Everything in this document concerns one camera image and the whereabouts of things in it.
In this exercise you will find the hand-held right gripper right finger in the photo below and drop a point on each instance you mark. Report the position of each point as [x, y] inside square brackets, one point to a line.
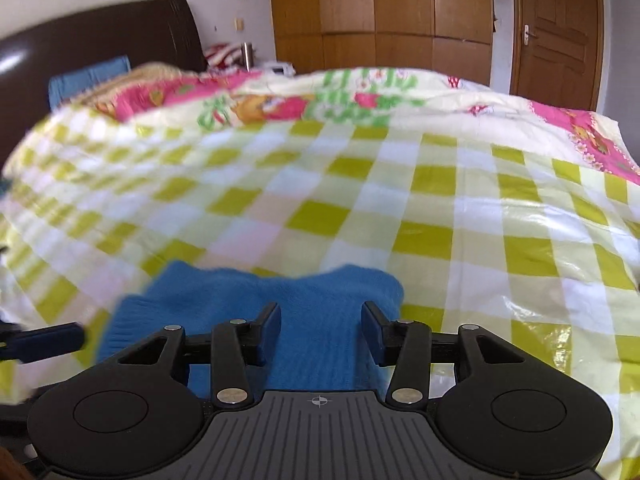
[370, 334]

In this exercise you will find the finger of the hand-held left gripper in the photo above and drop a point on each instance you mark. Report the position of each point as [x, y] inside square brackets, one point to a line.
[45, 342]

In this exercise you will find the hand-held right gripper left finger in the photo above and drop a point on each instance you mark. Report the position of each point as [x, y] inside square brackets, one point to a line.
[270, 334]

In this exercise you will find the blue knit sweater yellow stripes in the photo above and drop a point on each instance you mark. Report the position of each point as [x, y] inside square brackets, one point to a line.
[310, 300]

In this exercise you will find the yellow-green checked bedspread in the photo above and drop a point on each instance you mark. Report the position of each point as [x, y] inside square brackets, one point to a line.
[375, 200]

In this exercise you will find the pink floral quilt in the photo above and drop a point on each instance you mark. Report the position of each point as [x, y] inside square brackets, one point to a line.
[280, 105]

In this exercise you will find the blue pillow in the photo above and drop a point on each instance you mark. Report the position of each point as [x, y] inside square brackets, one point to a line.
[85, 80]

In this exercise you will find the white plastic bag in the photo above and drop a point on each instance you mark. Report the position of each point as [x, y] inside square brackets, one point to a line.
[277, 66]

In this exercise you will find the metal flask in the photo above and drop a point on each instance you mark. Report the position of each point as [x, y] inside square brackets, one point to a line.
[247, 55]

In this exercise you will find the red striped cloth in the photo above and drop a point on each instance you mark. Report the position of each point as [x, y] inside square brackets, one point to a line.
[220, 55]

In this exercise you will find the dark wooden headboard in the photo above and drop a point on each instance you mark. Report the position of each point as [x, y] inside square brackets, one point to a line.
[100, 35]

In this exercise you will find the wooden wardrobe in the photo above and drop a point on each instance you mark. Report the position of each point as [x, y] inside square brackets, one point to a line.
[375, 10]

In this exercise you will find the wooden door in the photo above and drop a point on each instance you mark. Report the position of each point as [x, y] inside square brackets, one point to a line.
[555, 60]

